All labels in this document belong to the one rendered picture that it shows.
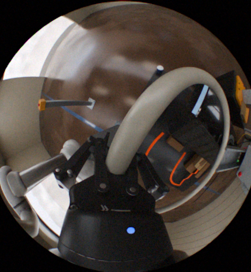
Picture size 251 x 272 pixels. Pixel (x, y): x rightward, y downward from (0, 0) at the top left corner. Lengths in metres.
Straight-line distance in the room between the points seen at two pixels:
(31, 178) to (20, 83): 5.74
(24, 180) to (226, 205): 5.92
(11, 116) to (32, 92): 1.96
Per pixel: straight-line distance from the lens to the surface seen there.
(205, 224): 5.92
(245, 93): 1.53
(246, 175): 0.76
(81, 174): 0.64
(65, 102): 1.32
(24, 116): 6.42
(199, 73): 0.15
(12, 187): 0.53
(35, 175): 0.54
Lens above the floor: 1.33
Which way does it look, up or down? 65 degrees down
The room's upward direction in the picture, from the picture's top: 134 degrees counter-clockwise
